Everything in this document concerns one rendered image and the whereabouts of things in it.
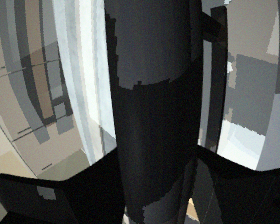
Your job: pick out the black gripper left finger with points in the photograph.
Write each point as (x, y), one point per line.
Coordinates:
(93, 196)

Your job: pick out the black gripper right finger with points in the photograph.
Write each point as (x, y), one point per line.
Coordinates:
(225, 192)

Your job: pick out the peach square tile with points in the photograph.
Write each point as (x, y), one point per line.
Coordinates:
(191, 210)

